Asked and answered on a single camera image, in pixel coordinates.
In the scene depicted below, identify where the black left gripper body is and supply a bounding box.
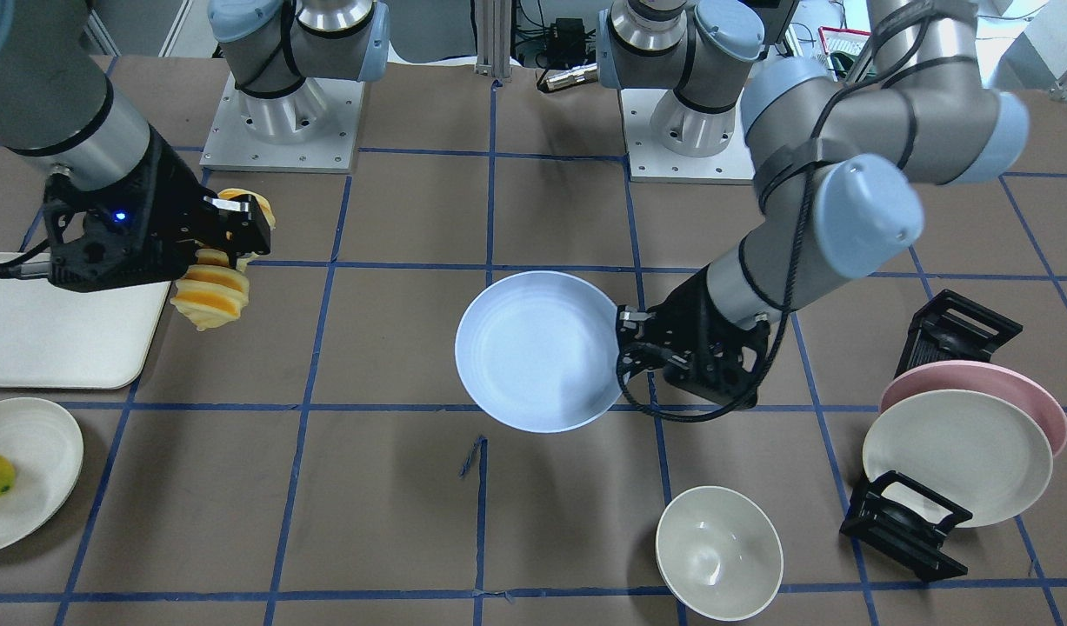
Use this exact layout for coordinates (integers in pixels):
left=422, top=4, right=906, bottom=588
left=639, top=269, right=770, bottom=410

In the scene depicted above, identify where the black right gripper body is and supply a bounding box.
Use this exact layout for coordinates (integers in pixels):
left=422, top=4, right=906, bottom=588
left=0, top=130, right=217, bottom=293

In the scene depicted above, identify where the blue plate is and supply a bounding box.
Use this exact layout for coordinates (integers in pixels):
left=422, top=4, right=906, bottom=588
left=453, top=270, right=621, bottom=433

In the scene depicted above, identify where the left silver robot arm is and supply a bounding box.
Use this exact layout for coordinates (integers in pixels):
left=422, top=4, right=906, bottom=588
left=598, top=1, right=1029, bottom=420

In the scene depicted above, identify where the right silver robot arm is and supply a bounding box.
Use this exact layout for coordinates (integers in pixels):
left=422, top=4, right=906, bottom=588
left=0, top=1, right=391, bottom=293

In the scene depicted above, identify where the cream plate under lemon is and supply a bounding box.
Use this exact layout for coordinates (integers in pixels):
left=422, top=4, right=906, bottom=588
left=0, top=397, right=84, bottom=549

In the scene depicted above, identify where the pink plate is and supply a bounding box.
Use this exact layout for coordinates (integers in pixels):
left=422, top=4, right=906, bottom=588
left=879, top=360, right=1067, bottom=458

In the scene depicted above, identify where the black plate rack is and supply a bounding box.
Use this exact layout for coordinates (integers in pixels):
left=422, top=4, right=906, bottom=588
left=840, top=290, right=1023, bottom=583

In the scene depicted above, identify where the cream plate in rack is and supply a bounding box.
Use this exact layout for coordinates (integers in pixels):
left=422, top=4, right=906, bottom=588
left=862, top=390, right=1054, bottom=528

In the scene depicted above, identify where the white rectangular tray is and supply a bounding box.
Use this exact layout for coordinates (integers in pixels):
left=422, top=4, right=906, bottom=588
left=0, top=252, right=170, bottom=390

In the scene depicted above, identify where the cream bowl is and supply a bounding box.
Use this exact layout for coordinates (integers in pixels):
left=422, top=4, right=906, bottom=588
left=655, top=486, right=786, bottom=622

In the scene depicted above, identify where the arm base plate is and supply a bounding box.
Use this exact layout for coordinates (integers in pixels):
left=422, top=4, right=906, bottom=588
left=200, top=78, right=366, bottom=174
left=619, top=89, right=753, bottom=184

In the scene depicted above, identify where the aluminium frame post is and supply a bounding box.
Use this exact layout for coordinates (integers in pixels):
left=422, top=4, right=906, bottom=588
left=472, top=0, right=514, bottom=83

